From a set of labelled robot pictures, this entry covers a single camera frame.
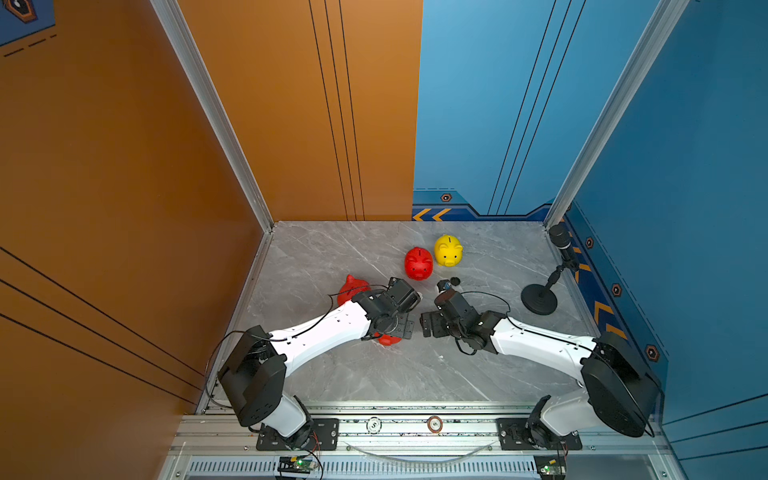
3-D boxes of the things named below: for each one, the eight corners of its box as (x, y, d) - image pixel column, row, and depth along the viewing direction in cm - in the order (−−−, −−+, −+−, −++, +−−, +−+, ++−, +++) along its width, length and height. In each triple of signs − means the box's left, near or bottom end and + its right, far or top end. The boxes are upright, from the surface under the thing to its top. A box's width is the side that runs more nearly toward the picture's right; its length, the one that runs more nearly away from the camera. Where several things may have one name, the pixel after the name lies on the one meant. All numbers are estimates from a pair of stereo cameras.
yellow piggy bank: (435, 272, 108) (438, 254, 100) (432, 251, 114) (435, 233, 106) (459, 271, 108) (464, 253, 100) (456, 251, 114) (460, 233, 106)
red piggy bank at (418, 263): (415, 287, 102) (417, 271, 95) (402, 266, 108) (403, 250, 101) (438, 277, 105) (441, 261, 98) (424, 257, 111) (426, 241, 104)
